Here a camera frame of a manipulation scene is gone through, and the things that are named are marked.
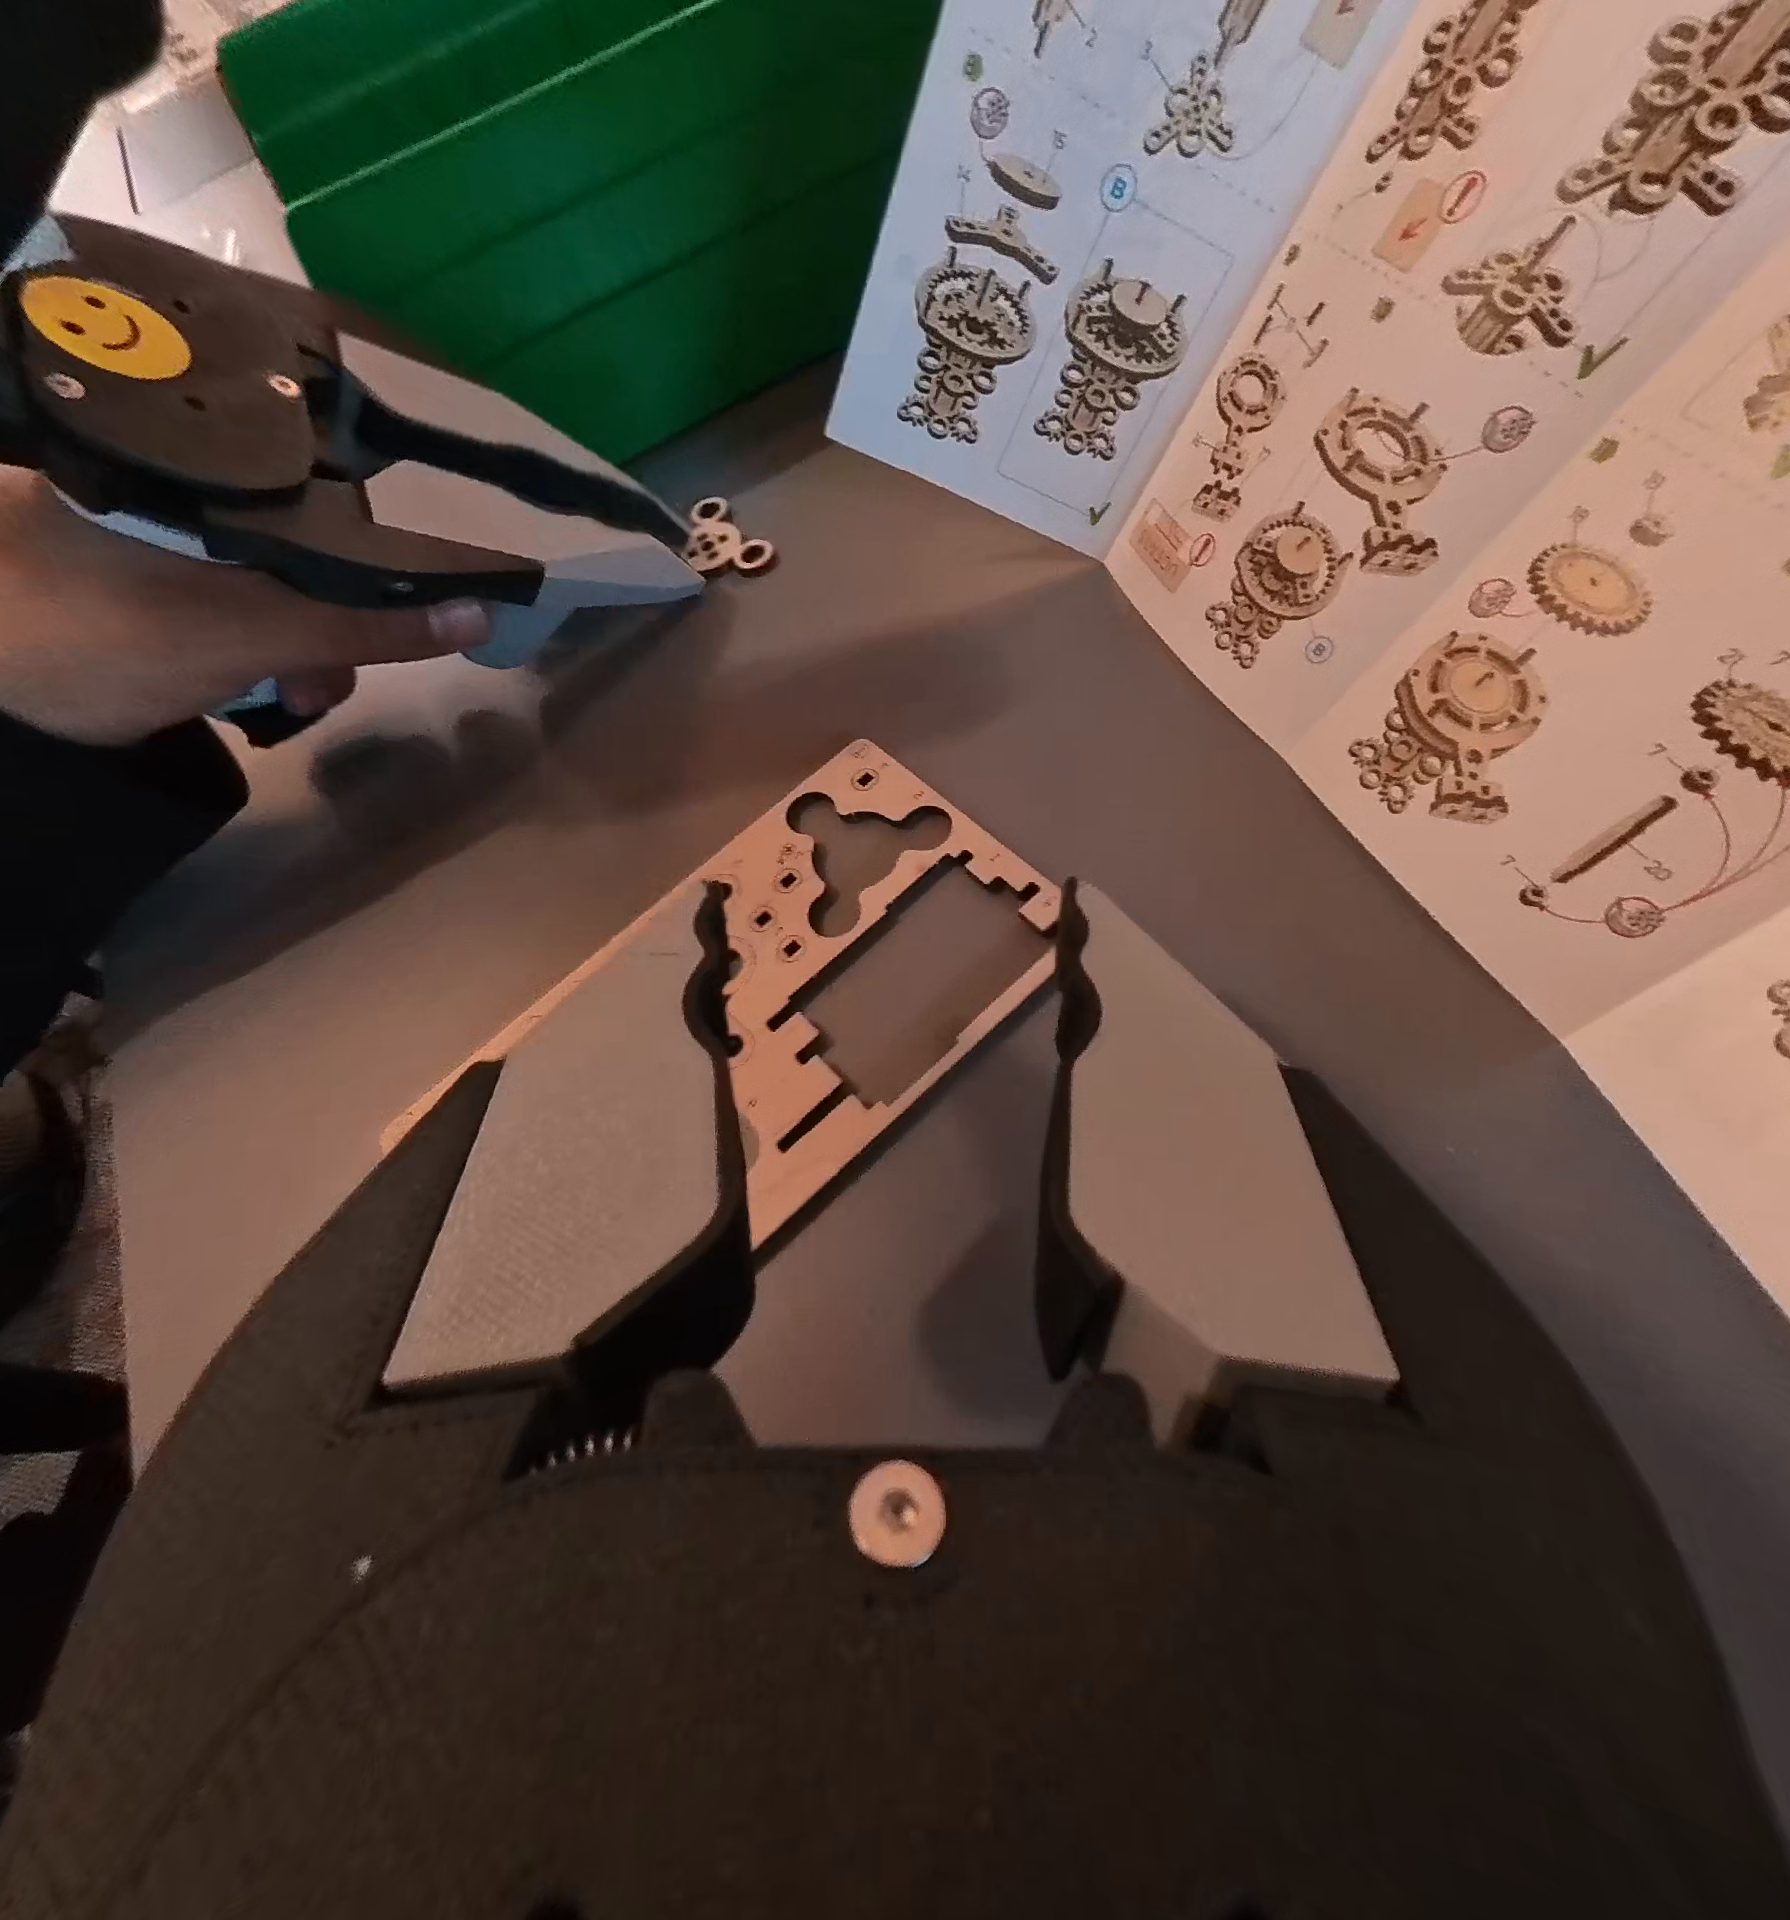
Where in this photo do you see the small wooden three-ring part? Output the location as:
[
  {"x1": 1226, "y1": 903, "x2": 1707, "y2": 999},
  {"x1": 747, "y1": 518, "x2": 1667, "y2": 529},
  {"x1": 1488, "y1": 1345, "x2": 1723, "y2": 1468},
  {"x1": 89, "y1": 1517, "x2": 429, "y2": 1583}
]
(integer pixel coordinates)
[{"x1": 680, "y1": 499, "x2": 781, "y2": 587}]

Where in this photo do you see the green plastic bin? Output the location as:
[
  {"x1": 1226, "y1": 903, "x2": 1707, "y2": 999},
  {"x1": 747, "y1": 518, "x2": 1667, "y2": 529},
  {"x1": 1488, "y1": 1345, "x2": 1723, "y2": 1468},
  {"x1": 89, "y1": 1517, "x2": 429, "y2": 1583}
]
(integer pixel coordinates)
[{"x1": 217, "y1": 0, "x2": 945, "y2": 470}]

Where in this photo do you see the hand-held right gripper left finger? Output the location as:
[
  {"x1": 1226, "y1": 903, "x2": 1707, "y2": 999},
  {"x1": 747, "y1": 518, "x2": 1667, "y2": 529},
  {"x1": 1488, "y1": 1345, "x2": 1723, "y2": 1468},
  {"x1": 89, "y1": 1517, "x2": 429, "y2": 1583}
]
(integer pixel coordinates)
[{"x1": 382, "y1": 884, "x2": 761, "y2": 1390}]

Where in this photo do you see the folded paper instruction booklet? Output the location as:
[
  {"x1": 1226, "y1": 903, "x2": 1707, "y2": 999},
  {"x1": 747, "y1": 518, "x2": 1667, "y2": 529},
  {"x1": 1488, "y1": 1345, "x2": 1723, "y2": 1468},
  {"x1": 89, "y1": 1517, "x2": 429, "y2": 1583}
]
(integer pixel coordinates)
[{"x1": 826, "y1": 0, "x2": 1790, "y2": 1307}]

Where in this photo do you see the person's left forearm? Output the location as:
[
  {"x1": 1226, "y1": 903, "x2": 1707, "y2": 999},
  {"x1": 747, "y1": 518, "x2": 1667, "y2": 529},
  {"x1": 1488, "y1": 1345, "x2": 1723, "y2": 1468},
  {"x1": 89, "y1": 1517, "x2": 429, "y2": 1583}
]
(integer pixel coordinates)
[{"x1": 0, "y1": 661, "x2": 249, "y2": 1150}]

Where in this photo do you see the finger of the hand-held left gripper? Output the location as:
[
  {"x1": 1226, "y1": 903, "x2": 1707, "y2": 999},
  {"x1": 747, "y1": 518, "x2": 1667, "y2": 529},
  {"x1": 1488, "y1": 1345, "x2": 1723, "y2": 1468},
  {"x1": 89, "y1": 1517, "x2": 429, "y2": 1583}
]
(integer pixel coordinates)
[
  {"x1": 459, "y1": 543, "x2": 712, "y2": 672},
  {"x1": 328, "y1": 368, "x2": 690, "y2": 571}
]

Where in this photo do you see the person's left hand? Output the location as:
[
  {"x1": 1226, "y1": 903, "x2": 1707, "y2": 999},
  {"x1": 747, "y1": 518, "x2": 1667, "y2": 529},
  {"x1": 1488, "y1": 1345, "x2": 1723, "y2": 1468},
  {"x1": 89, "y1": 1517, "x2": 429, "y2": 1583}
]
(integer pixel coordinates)
[{"x1": 0, "y1": 441, "x2": 492, "y2": 753}]

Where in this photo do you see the wooden parts sheet with cutouts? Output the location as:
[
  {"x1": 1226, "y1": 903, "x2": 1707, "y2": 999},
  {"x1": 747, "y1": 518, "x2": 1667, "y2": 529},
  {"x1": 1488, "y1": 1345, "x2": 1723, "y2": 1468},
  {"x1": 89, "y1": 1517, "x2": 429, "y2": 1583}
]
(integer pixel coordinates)
[{"x1": 377, "y1": 739, "x2": 1064, "y2": 1270}]

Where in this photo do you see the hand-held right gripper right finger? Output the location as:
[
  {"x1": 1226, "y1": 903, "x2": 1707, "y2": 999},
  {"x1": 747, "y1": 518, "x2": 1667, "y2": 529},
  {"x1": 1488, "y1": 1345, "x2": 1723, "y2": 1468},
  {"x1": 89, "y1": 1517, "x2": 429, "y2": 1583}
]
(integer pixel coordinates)
[{"x1": 1033, "y1": 876, "x2": 1400, "y2": 1453}]

